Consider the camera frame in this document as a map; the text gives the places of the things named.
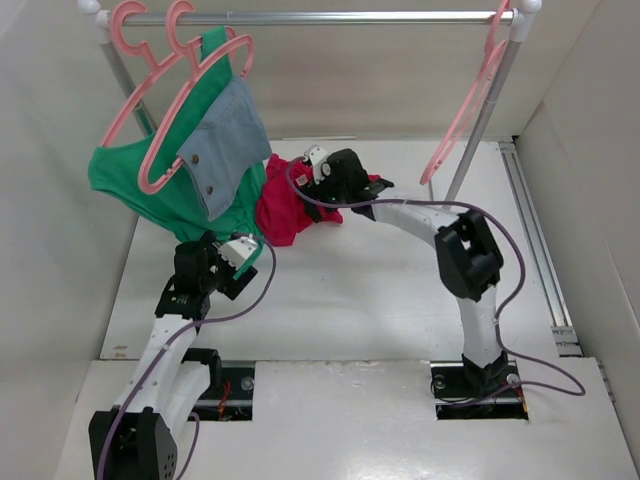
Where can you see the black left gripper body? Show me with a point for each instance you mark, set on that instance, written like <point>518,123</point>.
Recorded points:
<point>208,279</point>

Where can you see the pink hanger far left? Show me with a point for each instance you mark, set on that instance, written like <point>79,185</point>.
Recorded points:
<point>135,85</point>

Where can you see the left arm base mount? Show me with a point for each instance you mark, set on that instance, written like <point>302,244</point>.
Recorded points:
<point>232,400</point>

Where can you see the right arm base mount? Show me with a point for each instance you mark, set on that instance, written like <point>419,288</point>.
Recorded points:
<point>456,399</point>

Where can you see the pink empty hanger right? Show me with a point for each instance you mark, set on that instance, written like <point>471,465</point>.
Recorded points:
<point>493,53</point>

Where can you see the blue denim garment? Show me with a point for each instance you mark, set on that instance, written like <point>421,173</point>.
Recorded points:
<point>228,140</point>

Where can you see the green t shirt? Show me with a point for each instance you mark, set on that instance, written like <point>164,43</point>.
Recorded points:
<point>114,171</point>

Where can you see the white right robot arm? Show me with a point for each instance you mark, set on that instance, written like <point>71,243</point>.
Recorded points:
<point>469,260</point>

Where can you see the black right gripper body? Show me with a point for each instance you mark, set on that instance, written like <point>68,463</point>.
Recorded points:
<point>329,190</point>

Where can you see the red t shirt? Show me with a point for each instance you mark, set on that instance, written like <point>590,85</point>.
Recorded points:
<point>280,210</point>

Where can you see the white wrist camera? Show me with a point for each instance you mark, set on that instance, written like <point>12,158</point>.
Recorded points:
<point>318,158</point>
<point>239,253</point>

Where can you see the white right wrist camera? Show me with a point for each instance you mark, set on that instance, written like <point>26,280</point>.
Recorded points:
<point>318,158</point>

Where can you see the pink hanger with clothes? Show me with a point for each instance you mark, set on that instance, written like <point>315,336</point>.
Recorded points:
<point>208,75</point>

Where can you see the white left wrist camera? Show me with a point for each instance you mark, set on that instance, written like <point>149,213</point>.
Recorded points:
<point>239,253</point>

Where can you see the metal clothes rack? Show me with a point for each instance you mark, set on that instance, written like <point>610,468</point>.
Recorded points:
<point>514,27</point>

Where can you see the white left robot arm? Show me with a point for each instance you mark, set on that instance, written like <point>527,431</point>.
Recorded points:
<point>137,437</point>

